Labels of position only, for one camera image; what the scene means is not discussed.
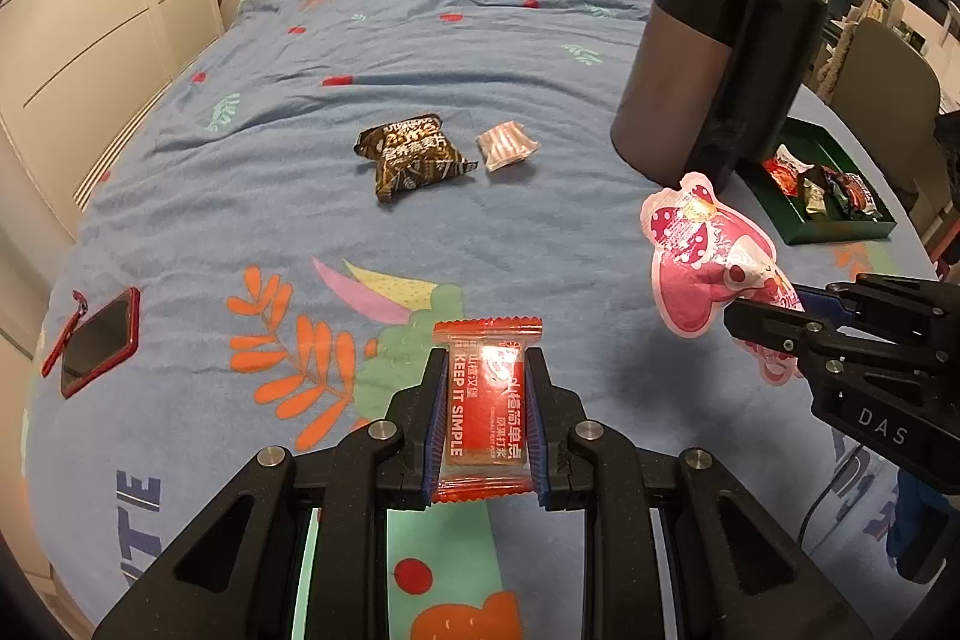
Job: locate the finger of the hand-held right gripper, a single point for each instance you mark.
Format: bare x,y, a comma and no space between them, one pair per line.
877,302
772,329

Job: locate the green tray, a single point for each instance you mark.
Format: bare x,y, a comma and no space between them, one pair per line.
795,227

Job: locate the long red and white packet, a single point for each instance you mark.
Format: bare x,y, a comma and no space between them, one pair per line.
786,169

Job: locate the small red snack packet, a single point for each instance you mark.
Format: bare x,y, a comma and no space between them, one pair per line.
484,400

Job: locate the black and brown container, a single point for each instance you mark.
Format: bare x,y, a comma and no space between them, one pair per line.
675,78

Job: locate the red-cased smartphone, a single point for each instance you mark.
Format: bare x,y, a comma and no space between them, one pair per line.
97,344

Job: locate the pink cartoon-shaped snack packet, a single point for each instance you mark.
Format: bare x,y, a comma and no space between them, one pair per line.
694,257

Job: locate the grey chair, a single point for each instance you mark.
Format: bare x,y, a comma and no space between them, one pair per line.
885,78

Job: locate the green and beige candy packet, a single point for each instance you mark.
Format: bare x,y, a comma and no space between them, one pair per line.
815,201

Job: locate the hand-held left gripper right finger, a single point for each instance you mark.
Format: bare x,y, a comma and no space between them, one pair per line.
534,437

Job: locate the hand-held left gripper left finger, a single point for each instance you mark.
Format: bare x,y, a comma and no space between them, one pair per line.
433,437

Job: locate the person's right forearm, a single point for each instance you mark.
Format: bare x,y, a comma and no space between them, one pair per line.
922,527

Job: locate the dark brown snack packet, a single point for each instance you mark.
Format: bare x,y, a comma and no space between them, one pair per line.
409,156

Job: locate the black and red snack packet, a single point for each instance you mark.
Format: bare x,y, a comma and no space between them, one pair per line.
841,190

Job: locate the pink striped candy packet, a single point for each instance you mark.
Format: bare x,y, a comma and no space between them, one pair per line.
506,145

